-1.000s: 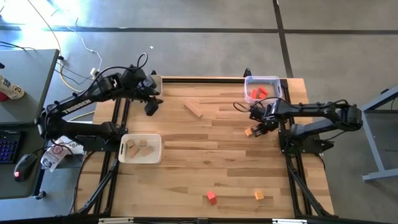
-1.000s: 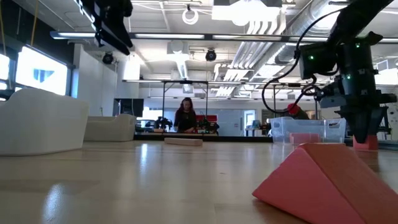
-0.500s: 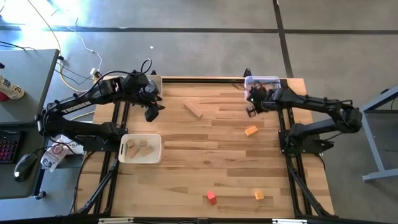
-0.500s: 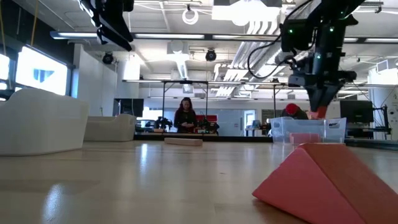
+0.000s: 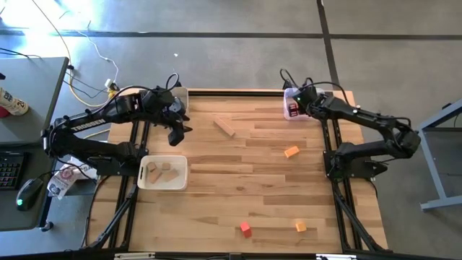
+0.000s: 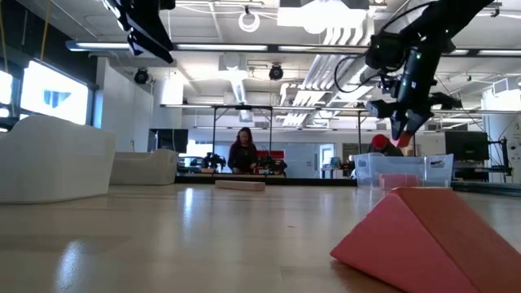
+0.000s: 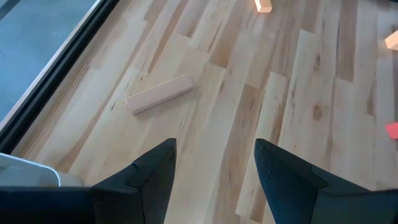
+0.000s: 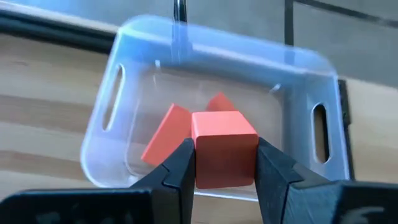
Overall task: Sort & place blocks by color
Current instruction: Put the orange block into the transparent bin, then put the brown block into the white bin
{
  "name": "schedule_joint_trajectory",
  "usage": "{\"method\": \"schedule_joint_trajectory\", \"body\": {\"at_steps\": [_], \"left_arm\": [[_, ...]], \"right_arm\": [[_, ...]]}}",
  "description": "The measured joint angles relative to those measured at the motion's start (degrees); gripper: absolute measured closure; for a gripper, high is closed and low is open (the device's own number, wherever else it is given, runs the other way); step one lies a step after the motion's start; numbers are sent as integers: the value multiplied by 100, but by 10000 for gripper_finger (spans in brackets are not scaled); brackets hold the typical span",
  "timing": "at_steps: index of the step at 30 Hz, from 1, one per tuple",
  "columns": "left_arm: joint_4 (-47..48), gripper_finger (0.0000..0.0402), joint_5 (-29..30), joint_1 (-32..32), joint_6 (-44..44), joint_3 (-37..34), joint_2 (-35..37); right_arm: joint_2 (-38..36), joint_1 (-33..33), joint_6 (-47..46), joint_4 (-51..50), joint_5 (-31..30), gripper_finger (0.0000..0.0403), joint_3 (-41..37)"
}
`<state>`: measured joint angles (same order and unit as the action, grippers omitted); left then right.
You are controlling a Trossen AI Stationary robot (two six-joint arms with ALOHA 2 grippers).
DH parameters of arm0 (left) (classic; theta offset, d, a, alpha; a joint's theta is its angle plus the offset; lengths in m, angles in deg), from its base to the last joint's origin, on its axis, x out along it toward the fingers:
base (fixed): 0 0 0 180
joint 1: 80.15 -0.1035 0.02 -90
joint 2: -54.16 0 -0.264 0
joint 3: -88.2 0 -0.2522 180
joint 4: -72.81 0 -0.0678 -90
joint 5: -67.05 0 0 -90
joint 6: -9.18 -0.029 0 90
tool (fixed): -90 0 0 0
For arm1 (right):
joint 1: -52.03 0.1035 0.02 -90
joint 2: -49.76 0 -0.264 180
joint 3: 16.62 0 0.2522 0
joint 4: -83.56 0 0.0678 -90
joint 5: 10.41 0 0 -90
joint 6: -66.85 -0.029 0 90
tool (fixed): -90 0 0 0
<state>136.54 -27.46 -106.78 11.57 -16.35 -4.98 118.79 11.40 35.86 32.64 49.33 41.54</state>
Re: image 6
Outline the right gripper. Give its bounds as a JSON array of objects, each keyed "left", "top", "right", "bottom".
[{"left": 364, "top": 47, "right": 463, "bottom": 142}]

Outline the orange-red rectangular wooden block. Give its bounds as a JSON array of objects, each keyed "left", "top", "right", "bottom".
[{"left": 379, "top": 173, "right": 422, "bottom": 190}]

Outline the red triangular wooden block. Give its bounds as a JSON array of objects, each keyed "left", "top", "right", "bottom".
[{"left": 330, "top": 186, "right": 521, "bottom": 293}]

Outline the person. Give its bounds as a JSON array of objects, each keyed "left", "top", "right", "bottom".
[
  {"left": 367, "top": 133, "right": 405, "bottom": 159},
  {"left": 226, "top": 126, "right": 260, "bottom": 176}
]

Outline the clear plastic bin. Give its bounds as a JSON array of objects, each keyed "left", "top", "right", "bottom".
[{"left": 352, "top": 152, "right": 455, "bottom": 190}]

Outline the long ceiling light strip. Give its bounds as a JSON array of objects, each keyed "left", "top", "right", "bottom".
[
  {"left": 64, "top": 40, "right": 270, "bottom": 53},
  {"left": 447, "top": 48, "right": 521, "bottom": 58}
]

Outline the black computer monitor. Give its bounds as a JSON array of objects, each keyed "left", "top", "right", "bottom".
[{"left": 444, "top": 129, "right": 491, "bottom": 163}]

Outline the black display screen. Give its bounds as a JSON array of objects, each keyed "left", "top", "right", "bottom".
[{"left": 147, "top": 128, "right": 190, "bottom": 155}]

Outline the bright window pane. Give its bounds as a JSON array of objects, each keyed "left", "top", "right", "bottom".
[{"left": 20, "top": 59, "right": 90, "bottom": 126}]

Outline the white plastic bin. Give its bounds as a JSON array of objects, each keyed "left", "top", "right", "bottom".
[
  {"left": 108, "top": 147, "right": 181, "bottom": 187},
  {"left": 0, "top": 114, "right": 118, "bottom": 205}
]

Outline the red cabinet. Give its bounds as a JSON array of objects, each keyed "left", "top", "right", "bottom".
[{"left": 256, "top": 149, "right": 287, "bottom": 176}]

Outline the long natural wooden block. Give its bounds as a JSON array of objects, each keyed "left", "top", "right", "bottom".
[{"left": 214, "top": 179, "right": 267, "bottom": 193}]

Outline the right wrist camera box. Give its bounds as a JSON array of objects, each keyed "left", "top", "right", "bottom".
[{"left": 364, "top": 32, "right": 405, "bottom": 72}]

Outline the black braided cable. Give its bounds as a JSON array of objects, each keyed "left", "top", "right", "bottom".
[{"left": 334, "top": 1, "right": 433, "bottom": 94}]

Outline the white coiled cable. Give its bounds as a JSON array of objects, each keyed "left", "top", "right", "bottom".
[{"left": 237, "top": 7, "right": 262, "bottom": 34}]

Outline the yellow hanging strap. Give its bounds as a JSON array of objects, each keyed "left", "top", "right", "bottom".
[{"left": 39, "top": 0, "right": 52, "bottom": 63}]

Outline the black metal gantry frame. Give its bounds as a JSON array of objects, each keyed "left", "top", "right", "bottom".
[{"left": 211, "top": 104, "right": 275, "bottom": 156}]

